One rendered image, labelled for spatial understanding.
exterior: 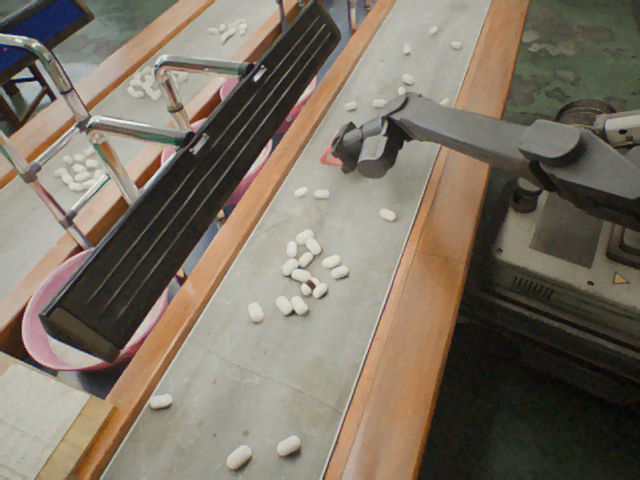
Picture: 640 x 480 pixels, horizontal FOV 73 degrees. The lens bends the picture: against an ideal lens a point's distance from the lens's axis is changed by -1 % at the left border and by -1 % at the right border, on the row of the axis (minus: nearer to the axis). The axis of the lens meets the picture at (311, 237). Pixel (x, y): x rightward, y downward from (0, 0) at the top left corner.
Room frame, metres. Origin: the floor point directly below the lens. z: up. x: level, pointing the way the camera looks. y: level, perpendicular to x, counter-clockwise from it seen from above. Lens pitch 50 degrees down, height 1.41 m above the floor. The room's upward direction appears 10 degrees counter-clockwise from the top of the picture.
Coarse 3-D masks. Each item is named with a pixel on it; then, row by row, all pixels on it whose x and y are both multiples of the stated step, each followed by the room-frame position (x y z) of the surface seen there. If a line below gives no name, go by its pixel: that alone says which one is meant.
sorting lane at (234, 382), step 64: (448, 0) 1.47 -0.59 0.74; (384, 64) 1.15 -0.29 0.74; (448, 64) 1.09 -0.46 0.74; (320, 128) 0.90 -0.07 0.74; (384, 192) 0.65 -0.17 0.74; (256, 256) 0.54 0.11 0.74; (320, 256) 0.51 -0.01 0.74; (384, 256) 0.48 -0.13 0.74; (320, 320) 0.37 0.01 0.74; (192, 384) 0.30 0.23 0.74; (256, 384) 0.28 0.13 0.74; (320, 384) 0.26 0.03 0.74; (128, 448) 0.21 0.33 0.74; (192, 448) 0.20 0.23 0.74; (256, 448) 0.18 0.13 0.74; (320, 448) 0.17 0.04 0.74
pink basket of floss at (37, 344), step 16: (80, 256) 0.59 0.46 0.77; (64, 272) 0.57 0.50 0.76; (48, 288) 0.53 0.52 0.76; (32, 304) 0.49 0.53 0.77; (160, 304) 0.44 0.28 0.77; (32, 320) 0.46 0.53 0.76; (32, 336) 0.43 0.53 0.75; (144, 336) 0.39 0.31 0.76; (32, 352) 0.39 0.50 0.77; (48, 352) 0.41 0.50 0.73; (128, 352) 0.37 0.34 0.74; (64, 368) 0.35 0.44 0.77; (80, 368) 0.34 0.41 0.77; (96, 368) 0.36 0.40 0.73; (112, 368) 0.37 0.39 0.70
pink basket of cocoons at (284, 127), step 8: (232, 80) 1.17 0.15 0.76; (224, 88) 1.13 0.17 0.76; (232, 88) 1.16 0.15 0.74; (312, 88) 1.04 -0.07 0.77; (224, 96) 1.10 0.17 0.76; (296, 104) 0.98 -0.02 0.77; (304, 104) 1.01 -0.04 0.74; (296, 112) 1.00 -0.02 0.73; (280, 128) 0.99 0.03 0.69; (288, 128) 1.00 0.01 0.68
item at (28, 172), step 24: (0, 48) 0.79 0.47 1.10; (24, 48) 0.76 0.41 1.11; (48, 48) 0.77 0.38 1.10; (48, 72) 0.74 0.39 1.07; (72, 96) 0.75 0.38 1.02; (0, 144) 0.61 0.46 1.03; (24, 168) 0.62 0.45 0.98; (48, 192) 0.62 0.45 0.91; (96, 192) 0.69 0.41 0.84; (72, 216) 0.63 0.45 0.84
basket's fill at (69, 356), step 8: (152, 312) 0.46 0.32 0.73; (144, 320) 0.44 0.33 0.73; (144, 328) 0.42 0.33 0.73; (48, 336) 0.44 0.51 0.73; (136, 336) 0.41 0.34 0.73; (56, 344) 0.42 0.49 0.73; (128, 344) 0.40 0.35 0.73; (56, 352) 0.41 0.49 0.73; (64, 352) 0.40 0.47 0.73; (72, 352) 0.40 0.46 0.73; (80, 352) 0.40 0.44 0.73; (64, 360) 0.39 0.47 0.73; (72, 360) 0.38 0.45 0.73; (80, 360) 0.38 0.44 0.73; (88, 360) 0.38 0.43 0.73; (96, 360) 0.38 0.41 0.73
